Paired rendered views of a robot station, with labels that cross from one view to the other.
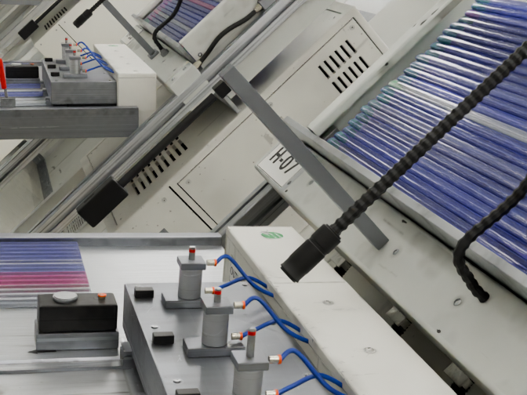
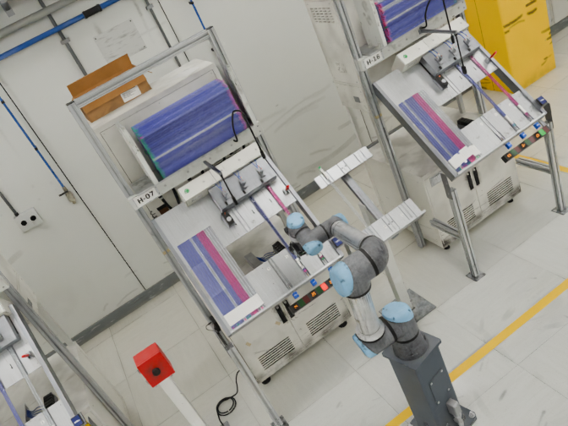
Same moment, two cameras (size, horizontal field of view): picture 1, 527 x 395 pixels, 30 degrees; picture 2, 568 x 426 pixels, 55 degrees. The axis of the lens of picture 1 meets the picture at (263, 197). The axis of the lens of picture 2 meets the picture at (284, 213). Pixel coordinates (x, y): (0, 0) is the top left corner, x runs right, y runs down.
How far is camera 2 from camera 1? 270 cm
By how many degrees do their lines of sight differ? 84
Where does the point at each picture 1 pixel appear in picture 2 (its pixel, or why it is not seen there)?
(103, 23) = not seen: outside the picture
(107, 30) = not seen: outside the picture
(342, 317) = (227, 166)
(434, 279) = (223, 150)
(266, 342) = (235, 177)
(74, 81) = (10, 330)
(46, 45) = not seen: outside the picture
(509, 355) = (248, 136)
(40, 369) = (243, 218)
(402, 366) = (243, 154)
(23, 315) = (221, 235)
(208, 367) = (249, 182)
